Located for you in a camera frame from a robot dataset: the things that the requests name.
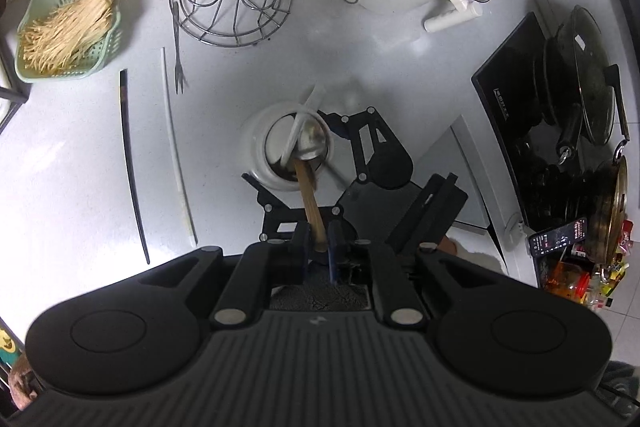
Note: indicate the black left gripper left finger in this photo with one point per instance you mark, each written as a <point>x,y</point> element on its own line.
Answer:
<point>261,268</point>

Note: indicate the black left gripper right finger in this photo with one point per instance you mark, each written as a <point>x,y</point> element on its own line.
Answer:
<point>392,297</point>

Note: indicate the metal spoon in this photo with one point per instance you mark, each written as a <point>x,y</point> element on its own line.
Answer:
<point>311,146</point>

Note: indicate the white ceramic spoon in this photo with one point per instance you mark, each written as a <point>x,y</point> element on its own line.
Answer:
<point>311,105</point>

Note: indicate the white ceramic jar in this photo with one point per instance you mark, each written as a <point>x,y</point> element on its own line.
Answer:
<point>262,139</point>

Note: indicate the white chopstick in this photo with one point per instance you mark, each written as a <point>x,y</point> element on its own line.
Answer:
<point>175,155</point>

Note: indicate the black induction cooktop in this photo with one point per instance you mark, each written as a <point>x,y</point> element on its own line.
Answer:
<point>509,85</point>

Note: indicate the black wok with lid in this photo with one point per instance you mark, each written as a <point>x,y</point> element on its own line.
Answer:
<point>582,89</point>

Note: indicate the black chopstick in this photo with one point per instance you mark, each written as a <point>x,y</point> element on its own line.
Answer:
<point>129,164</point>

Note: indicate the small metal fork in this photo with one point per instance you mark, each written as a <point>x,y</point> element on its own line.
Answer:
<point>180,78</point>

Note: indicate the enoki mushrooms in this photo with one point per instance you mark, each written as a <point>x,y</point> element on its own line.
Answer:
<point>70,29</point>

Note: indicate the green plastic colander basket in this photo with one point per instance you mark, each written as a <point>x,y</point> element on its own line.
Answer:
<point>65,31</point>

